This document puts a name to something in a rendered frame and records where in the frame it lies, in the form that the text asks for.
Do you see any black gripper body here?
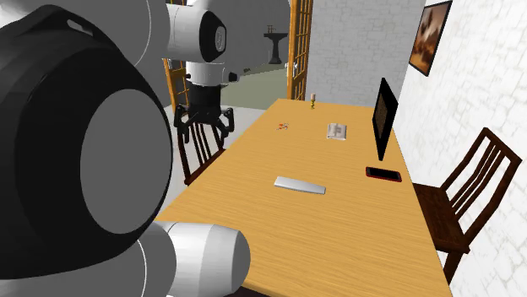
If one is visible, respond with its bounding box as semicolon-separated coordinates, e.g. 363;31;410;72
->
187;83;224;125

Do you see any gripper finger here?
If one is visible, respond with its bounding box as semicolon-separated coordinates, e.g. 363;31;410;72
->
173;104;199;144
209;106;236;143

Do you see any orange glazed door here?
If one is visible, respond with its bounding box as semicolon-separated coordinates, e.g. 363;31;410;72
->
162;57;191;113
286;0;314;102

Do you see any black upright flat screen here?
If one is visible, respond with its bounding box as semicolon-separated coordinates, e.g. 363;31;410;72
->
372;77;399;162

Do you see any light wooden table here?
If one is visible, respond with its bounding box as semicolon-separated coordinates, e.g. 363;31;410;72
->
154;97;454;297

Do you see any brown framed wall picture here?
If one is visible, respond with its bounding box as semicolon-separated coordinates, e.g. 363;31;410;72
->
408;0;453;78

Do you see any black phone with red edge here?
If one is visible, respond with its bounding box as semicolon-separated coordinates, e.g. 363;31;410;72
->
365;165;403;183

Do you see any dark brown wooden chair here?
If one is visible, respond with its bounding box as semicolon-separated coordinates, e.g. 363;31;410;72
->
176;120;226;186
412;127;523;285

